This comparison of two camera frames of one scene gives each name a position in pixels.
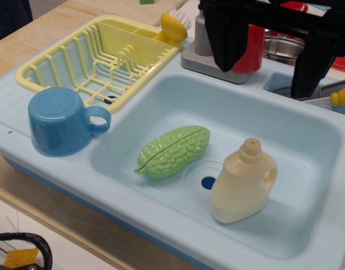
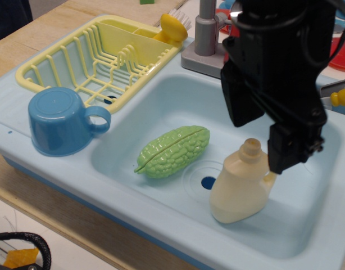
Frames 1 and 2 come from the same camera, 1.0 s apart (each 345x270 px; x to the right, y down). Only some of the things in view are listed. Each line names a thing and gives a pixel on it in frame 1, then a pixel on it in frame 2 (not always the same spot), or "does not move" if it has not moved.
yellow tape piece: x=17 y=258 does not move
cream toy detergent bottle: x=239 y=189 does not move
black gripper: x=228 y=21 to x=282 y=49
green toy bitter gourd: x=170 y=152 does not move
